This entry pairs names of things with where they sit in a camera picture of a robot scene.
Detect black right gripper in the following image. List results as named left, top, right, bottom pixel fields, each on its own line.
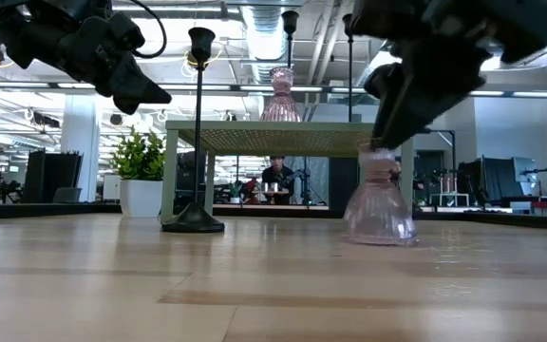
left=351, top=0, right=498, bottom=150

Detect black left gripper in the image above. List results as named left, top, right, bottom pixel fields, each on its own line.
left=57, top=11, right=173, bottom=115

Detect tall black candlestick holder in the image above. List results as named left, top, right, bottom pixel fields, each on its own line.
left=342, top=12, right=356, bottom=124
left=281, top=9, right=300, bottom=69
left=161, top=27, right=226, bottom=234

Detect pink ribbed glass candle holder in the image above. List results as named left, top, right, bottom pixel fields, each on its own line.
left=259, top=66, right=303, bottom=123
left=342, top=142, right=420, bottom=247

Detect long ceiling light strip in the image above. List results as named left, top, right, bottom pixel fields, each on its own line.
left=0, top=81, right=547, bottom=99

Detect white pillar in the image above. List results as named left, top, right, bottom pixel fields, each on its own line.
left=60, top=94, right=102, bottom=203

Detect green plant in white pot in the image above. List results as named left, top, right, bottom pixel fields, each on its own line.
left=110, top=125, right=167, bottom=219

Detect white rack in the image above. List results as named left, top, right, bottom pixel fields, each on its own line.
left=428, top=192, right=470, bottom=208

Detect black cabinet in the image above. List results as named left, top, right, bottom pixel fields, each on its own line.
left=23, top=150, right=84, bottom=204

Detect dark computer monitors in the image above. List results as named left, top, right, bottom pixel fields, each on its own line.
left=457, top=156, right=538, bottom=203

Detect green perforated metal shelf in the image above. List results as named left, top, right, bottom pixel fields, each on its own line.
left=160, top=120, right=416, bottom=224

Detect person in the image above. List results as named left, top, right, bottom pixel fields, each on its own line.
left=260, top=156, right=298, bottom=205

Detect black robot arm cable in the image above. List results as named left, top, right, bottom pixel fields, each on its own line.
left=128, top=0, right=168, bottom=60

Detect silver ventilation duct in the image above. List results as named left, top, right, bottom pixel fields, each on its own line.
left=242, top=4, right=290, bottom=86

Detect black table frame rail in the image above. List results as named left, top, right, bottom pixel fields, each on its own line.
left=0, top=202, right=547, bottom=233

